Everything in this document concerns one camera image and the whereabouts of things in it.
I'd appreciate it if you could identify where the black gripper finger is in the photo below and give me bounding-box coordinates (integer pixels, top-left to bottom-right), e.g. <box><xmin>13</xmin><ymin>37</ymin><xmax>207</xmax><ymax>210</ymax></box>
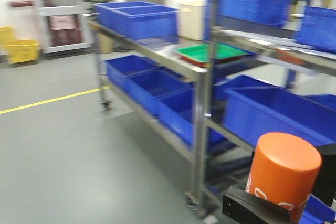
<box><xmin>312</xmin><ymin>143</ymin><xmax>335</xmax><ymax>200</ymax></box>
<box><xmin>222</xmin><ymin>186</ymin><xmax>291</xmax><ymax>223</ymax></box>

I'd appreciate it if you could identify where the green plastic tray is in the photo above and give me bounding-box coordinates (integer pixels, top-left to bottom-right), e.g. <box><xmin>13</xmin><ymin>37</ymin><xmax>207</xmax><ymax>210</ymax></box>
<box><xmin>175</xmin><ymin>43</ymin><xmax>254</xmax><ymax>67</ymax></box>

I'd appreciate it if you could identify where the steel cart with shelves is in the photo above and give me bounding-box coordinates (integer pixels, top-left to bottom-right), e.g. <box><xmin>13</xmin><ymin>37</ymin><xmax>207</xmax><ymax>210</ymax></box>
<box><xmin>90</xmin><ymin>0</ymin><xmax>335</xmax><ymax>223</ymax></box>

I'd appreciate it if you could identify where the blue bin on cart top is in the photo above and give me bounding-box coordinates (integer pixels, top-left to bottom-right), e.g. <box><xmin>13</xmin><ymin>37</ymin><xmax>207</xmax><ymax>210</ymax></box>
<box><xmin>94</xmin><ymin>1</ymin><xmax>177</xmax><ymax>40</ymax></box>

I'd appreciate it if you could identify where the orange cylindrical capacitor 4680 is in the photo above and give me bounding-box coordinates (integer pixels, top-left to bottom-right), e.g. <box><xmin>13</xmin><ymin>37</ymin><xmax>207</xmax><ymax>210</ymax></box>
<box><xmin>245</xmin><ymin>132</ymin><xmax>322</xmax><ymax>223</ymax></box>

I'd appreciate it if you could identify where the yellow mop bucket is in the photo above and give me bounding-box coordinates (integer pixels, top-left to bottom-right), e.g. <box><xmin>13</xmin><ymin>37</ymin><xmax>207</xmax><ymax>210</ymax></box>
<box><xmin>1</xmin><ymin>26</ymin><xmax>39</xmax><ymax>65</ymax></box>

